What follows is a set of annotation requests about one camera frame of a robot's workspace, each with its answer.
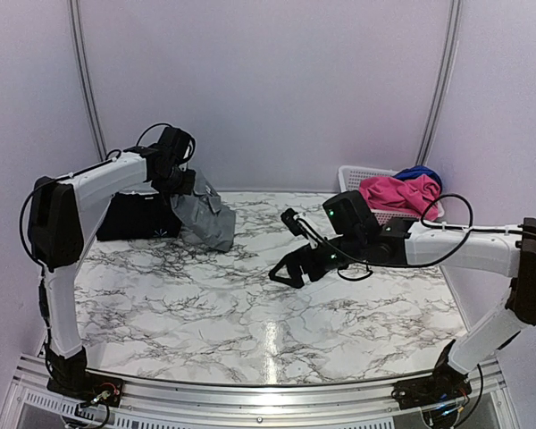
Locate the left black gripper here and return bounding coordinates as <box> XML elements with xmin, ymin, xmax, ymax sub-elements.
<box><xmin>153</xmin><ymin>164</ymin><xmax>196</xmax><ymax>195</ymax></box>

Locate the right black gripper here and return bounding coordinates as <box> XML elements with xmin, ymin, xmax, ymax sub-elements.
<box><xmin>269</xmin><ymin>231</ymin><xmax>366</xmax><ymax>288</ymax></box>

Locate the grey garment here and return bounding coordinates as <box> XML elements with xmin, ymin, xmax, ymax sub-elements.
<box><xmin>171</xmin><ymin>169</ymin><xmax>237</xmax><ymax>252</ymax></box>

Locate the black t-shirt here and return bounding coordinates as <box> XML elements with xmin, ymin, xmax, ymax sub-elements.
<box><xmin>96</xmin><ymin>193</ymin><xmax>182</xmax><ymax>241</ymax></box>

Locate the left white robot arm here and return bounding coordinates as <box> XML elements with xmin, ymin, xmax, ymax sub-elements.
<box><xmin>19</xmin><ymin>146</ymin><xmax>195</xmax><ymax>398</ymax></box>

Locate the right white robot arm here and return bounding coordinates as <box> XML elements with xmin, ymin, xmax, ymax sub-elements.
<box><xmin>269</xmin><ymin>209</ymin><xmax>536</xmax><ymax>408</ymax></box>

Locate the pink garment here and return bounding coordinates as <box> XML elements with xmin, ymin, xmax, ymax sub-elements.
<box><xmin>358</xmin><ymin>175</ymin><xmax>441</xmax><ymax>221</ymax></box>

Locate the blue garment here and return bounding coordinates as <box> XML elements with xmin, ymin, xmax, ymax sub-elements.
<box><xmin>394</xmin><ymin>165</ymin><xmax>443</xmax><ymax>189</ymax></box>

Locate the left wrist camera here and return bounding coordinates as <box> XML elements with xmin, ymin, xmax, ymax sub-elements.
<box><xmin>156</xmin><ymin>126</ymin><xmax>197</xmax><ymax>165</ymax></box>

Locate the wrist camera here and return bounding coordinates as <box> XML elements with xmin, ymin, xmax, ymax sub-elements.
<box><xmin>156</xmin><ymin>126</ymin><xmax>197</xmax><ymax>165</ymax></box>
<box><xmin>322</xmin><ymin>190</ymin><xmax>381</xmax><ymax>240</ymax></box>

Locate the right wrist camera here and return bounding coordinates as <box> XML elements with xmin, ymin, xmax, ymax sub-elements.
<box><xmin>322</xmin><ymin>190</ymin><xmax>381</xmax><ymax>240</ymax></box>

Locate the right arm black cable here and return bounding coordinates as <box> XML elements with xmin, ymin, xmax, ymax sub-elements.
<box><xmin>334</xmin><ymin>192</ymin><xmax>536</xmax><ymax>282</ymax></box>

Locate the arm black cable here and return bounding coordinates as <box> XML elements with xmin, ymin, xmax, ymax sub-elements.
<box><xmin>20</xmin><ymin>122</ymin><xmax>175</xmax><ymax>269</ymax></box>
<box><xmin>334</xmin><ymin>192</ymin><xmax>536</xmax><ymax>282</ymax></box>

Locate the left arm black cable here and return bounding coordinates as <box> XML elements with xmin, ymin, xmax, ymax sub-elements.
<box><xmin>20</xmin><ymin>122</ymin><xmax>175</xmax><ymax>269</ymax></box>

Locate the right aluminium frame post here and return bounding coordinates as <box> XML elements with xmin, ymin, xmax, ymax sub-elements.
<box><xmin>415</xmin><ymin>0</ymin><xmax>464</xmax><ymax>164</ymax></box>

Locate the aluminium frame post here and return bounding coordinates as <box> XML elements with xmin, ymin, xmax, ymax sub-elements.
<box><xmin>67</xmin><ymin>0</ymin><xmax>109</xmax><ymax>161</ymax></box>
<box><xmin>415</xmin><ymin>0</ymin><xmax>464</xmax><ymax>164</ymax></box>

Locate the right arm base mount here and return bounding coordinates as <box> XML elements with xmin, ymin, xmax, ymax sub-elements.
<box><xmin>391</xmin><ymin>374</ymin><xmax>472</xmax><ymax>409</ymax></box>

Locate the left aluminium frame post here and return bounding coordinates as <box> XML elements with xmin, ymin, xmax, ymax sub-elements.
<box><xmin>67</xmin><ymin>0</ymin><xmax>109</xmax><ymax>161</ymax></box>

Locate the aluminium front rail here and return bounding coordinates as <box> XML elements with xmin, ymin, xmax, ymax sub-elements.
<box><xmin>8</xmin><ymin>370</ymin><xmax>510</xmax><ymax>429</ymax></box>

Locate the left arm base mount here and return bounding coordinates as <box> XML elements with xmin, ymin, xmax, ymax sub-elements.
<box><xmin>46</xmin><ymin>372</ymin><xmax>124</xmax><ymax>407</ymax></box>

